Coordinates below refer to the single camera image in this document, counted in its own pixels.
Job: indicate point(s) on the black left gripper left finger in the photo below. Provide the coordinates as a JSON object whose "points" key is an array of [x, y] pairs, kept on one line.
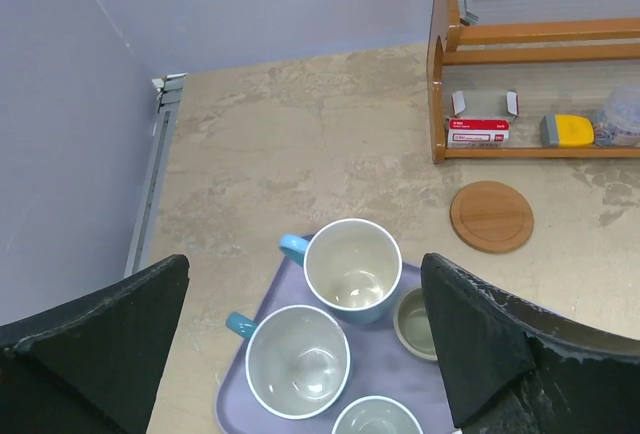
{"points": [[93, 364]]}

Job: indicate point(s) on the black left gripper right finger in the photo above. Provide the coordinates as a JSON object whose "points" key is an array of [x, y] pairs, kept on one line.
{"points": [[511, 366]]}

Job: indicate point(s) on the light wooden coaster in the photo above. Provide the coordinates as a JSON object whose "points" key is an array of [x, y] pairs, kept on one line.
{"points": [[491, 217]]}

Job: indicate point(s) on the small grey-green cup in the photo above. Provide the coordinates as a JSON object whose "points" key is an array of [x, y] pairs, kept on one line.
{"points": [[411, 325]]}

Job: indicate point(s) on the blue mug far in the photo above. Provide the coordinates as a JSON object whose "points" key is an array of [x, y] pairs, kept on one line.
{"points": [[352, 266]]}

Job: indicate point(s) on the blue mug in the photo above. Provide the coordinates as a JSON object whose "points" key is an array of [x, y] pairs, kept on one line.
{"points": [[297, 361], [352, 266]]}

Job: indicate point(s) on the blue mug near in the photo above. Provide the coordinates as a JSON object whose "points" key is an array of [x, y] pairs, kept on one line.
{"points": [[297, 361]]}

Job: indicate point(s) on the red and white staple box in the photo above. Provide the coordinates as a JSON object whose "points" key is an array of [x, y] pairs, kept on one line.
{"points": [[477, 133]]}

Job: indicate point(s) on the yellow grey tape measure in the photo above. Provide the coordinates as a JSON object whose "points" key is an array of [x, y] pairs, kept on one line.
{"points": [[566, 131]]}

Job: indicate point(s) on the clear tub of rubber bands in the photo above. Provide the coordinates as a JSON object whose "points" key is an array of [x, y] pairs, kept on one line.
{"points": [[616, 124]]}

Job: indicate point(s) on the wooden three-tier shelf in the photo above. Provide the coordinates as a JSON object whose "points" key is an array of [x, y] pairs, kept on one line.
{"points": [[452, 43]]}

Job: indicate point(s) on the grey cup with orange handle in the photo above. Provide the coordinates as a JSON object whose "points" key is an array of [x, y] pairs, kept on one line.
{"points": [[376, 415]]}

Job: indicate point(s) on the metal table edge rail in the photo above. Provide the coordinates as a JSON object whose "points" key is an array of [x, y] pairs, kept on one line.
{"points": [[169, 94]]}

